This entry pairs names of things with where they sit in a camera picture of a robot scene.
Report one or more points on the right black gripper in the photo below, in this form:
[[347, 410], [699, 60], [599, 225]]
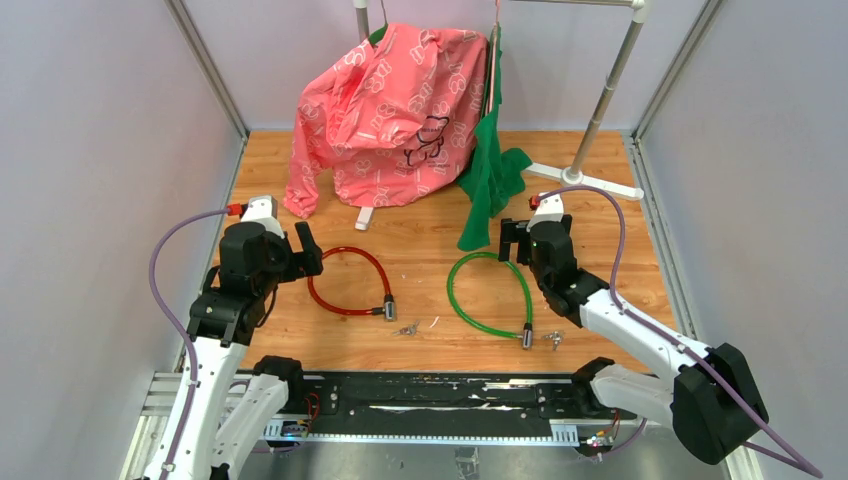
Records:
[[514, 231]]

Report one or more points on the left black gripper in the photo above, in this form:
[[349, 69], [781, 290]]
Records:
[[309, 261]]

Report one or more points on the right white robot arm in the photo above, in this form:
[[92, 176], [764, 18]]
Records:
[[706, 395]]

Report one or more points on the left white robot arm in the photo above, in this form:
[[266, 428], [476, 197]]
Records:
[[201, 439]]

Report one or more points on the green cloth garment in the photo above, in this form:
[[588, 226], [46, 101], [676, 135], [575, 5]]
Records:
[[494, 176]]

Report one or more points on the white metal clothes rack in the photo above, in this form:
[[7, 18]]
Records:
[[573, 175]]

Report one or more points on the keys near red lock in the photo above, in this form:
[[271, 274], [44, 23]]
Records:
[[409, 330]]

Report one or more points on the pink patterned jacket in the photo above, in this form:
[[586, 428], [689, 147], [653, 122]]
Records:
[[393, 119]]

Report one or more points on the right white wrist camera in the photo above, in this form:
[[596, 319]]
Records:
[[548, 209]]

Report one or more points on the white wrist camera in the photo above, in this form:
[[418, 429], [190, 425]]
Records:
[[263, 210], [548, 209]]

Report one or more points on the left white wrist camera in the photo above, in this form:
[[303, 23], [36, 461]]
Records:
[[263, 210]]

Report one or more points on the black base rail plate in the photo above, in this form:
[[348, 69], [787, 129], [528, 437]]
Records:
[[440, 407]]

